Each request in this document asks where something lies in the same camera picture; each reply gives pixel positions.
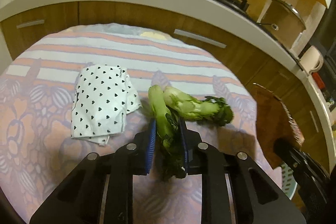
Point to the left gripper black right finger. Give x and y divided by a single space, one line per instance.
234 188

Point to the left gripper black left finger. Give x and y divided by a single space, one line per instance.
100 188

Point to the brown wrapper with serrated edge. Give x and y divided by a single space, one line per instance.
274 121

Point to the green bok choy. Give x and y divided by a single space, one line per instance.
171 155
212 109

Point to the white heart-pattern paper bag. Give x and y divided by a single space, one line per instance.
104 96

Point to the wooden kitchen cabinets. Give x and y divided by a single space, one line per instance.
248 63

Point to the light blue waste basket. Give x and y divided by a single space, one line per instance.
289 185

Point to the floral pink tablecloth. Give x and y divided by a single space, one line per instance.
38 89

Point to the white electric kettle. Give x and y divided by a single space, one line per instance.
312 60

